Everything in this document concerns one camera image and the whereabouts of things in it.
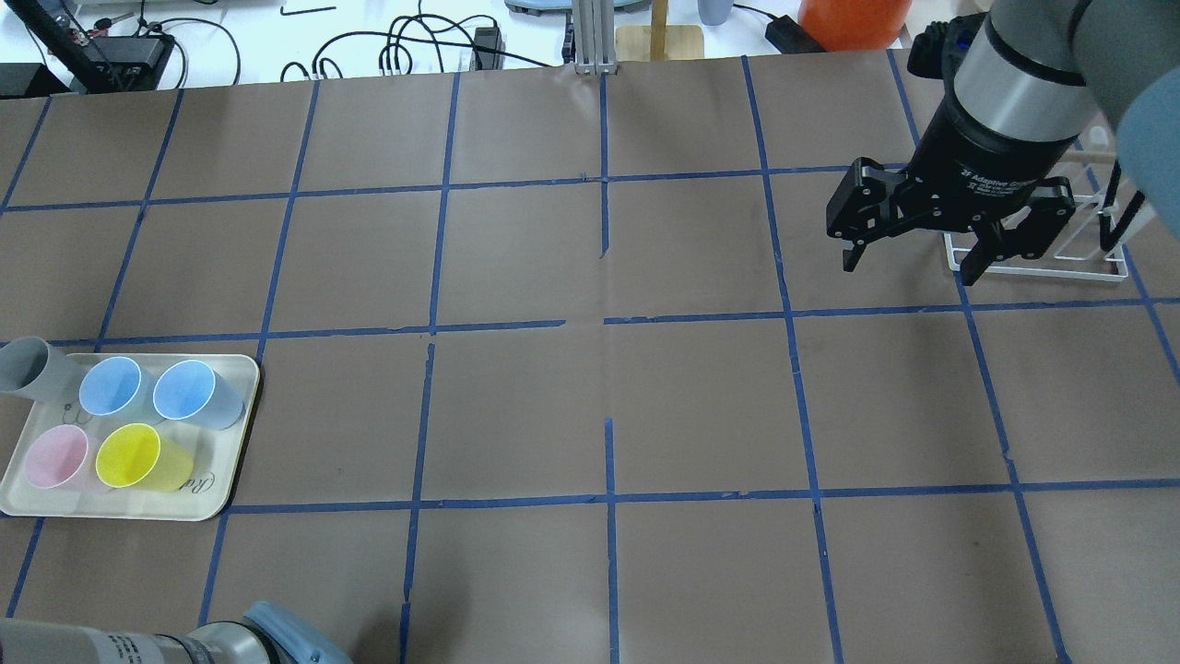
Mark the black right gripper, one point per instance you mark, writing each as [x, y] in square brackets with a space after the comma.
[983, 158]

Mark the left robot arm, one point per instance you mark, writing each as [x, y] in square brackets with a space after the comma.
[267, 633]

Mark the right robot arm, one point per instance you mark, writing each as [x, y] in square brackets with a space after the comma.
[1016, 96]

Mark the blue-grey cup on desk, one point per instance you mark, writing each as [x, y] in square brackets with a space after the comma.
[713, 13]

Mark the light blue cup far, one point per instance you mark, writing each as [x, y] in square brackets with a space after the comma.
[193, 393]

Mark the yellow plastic cup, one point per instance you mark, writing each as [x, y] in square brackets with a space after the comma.
[137, 456]

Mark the light blue cup near grey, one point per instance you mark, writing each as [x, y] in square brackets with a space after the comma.
[120, 389]

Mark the pink plastic cup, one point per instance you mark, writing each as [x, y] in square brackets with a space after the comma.
[64, 459]

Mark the grey plastic cup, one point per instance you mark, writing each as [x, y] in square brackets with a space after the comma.
[33, 369]

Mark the orange bucket with lid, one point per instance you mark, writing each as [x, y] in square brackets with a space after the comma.
[853, 25]

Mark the black power adapter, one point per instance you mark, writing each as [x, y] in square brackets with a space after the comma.
[788, 37]

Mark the wooden mug tree stand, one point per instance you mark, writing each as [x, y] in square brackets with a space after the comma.
[659, 41]

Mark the cream plastic tray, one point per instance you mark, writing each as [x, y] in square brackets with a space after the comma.
[217, 454]

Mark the black box on desk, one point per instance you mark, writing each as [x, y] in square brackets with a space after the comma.
[131, 63]

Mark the aluminium frame post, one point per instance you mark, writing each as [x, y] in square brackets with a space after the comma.
[594, 37]

